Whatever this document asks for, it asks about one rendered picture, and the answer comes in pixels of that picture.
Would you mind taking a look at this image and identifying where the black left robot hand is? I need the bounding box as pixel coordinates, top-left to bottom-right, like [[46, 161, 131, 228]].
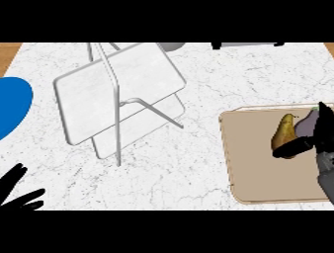
[[0, 162, 48, 211]]

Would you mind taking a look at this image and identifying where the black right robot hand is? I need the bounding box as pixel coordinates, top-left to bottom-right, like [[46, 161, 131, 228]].
[[272, 101, 334, 166]]

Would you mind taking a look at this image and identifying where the yellow-brown pear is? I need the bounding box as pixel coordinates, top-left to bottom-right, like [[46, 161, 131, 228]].
[[271, 113, 301, 160]]

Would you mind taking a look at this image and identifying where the beige tray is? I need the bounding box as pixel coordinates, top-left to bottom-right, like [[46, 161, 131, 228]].
[[219, 103, 334, 206]]

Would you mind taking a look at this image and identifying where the white tiered shelf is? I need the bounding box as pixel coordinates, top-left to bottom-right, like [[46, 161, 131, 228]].
[[54, 42, 188, 168]]

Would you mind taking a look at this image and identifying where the purple eggplant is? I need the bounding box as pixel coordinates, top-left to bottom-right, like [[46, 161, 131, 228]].
[[293, 107, 321, 138]]

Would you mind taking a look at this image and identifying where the blue plate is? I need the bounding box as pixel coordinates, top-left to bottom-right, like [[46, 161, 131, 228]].
[[0, 76, 36, 150]]

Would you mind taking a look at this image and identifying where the grey appliance with black feet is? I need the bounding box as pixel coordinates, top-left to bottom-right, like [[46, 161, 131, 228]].
[[210, 42, 287, 50]]

